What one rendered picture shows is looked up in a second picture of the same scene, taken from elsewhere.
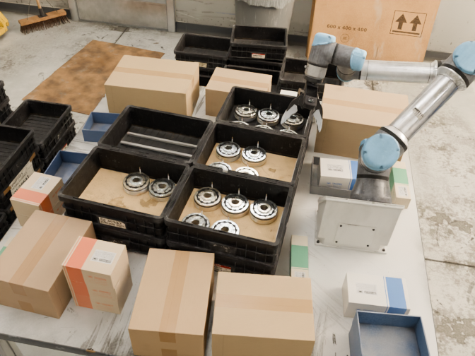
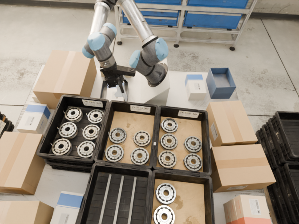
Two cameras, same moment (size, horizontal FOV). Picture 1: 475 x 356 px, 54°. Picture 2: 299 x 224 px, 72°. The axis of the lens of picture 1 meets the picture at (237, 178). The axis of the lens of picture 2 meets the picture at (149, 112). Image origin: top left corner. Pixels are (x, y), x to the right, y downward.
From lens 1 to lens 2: 1.55 m
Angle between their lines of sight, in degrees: 61
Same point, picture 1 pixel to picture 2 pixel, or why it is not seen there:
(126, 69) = not seen: outside the picture
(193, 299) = (244, 152)
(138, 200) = (178, 210)
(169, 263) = (228, 170)
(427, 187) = not seen: hidden behind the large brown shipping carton
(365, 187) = (159, 70)
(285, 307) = (230, 111)
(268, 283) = (220, 118)
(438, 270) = not seen: hidden behind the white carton
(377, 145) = (162, 47)
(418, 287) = (179, 74)
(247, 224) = (179, 134)
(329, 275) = (182, 105)
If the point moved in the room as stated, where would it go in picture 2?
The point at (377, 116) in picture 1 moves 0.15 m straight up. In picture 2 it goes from (77, 66) to (71, 48)
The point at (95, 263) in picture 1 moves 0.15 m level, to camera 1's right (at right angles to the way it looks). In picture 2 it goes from (261, 210) to (248, 177)
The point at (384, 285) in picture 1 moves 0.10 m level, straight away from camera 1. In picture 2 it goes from (192, 80) to (179, 76)
